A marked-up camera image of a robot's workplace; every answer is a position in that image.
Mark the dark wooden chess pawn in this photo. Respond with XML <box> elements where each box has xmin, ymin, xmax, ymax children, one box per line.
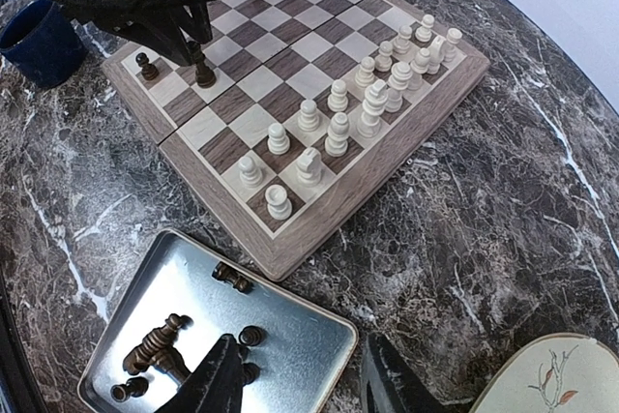
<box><xmin>188</xmin><ymin>41</ymin><xmax>217</xmax><ymax>88</ymax></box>

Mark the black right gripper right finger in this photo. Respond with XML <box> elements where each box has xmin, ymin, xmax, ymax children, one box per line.
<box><xmin>360</xmin><ymin>333</ymin><xmax>446</xmax><ymax>413</ymax></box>

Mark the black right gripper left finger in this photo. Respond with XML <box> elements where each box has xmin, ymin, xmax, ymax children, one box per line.
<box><xmin>162</xmin><ymin>334</ymin><xmax>243</xmax><ymax>413</ymax></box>

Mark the dark chess pieces pile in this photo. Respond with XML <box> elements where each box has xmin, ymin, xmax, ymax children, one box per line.
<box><xmin>109</xmin><ymin>260</ymin><xmax>268</xmax><ymax>403</ymax></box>

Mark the white chess pieces row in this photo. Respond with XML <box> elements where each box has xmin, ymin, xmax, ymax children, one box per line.
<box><xmin>221</xmin><ymin>7</ymin><xmax>465</xmax><ymax>231</ymax></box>

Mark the wooden folding chess board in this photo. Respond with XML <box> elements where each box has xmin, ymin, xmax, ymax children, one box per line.
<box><xmin>103</xmin><ymin>0</ymin><xmax>489</xmax><ymax>281</ymax></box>

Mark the dark blue enamel mug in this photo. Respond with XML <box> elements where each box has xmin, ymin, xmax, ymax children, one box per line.
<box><xmin>1</xmin><ymin>0</ymin><xmax>87</xmax><ymax>89</ymax></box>

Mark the cream floral ceramic plate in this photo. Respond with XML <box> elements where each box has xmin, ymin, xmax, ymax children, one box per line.
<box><xmin>471</xmin><ymin>333</ymin><xmax>618</xmax><ymax>413</ymax></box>

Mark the silver metal tray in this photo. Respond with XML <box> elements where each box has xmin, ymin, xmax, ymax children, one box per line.
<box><xmin>77</xmin><ymin>229</ymin><xmax>359</xmax><ymax>412</ymax></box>

